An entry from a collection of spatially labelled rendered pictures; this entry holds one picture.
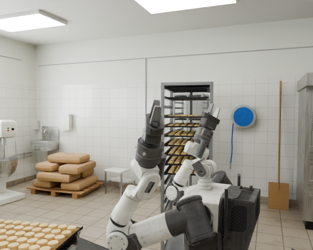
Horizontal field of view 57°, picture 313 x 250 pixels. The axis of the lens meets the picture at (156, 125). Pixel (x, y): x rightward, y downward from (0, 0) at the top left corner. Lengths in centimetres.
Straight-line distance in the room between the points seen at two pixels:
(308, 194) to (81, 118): 440
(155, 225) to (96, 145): 518
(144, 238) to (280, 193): 411
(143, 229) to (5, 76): 576
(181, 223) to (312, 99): 334
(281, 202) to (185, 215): 409
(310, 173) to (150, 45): 347
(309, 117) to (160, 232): 334
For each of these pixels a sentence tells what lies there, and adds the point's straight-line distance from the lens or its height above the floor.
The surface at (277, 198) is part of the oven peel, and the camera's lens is 506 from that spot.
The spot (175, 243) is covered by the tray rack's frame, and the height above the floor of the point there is 15.
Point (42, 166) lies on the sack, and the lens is 579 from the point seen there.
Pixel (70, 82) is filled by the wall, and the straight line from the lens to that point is 651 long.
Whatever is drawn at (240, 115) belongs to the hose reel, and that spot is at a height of 147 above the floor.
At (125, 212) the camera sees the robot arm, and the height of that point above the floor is 121.
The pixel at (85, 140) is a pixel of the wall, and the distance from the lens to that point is 631.
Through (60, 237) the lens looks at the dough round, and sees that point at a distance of 163.
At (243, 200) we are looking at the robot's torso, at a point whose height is 123.
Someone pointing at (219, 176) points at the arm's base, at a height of 125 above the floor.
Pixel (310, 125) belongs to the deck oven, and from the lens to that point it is 414.
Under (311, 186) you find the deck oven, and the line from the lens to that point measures 425.
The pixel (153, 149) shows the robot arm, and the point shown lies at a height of 144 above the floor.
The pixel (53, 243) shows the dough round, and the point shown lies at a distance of 158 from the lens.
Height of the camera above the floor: 157
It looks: 3 degrees down
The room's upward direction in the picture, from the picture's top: straight up
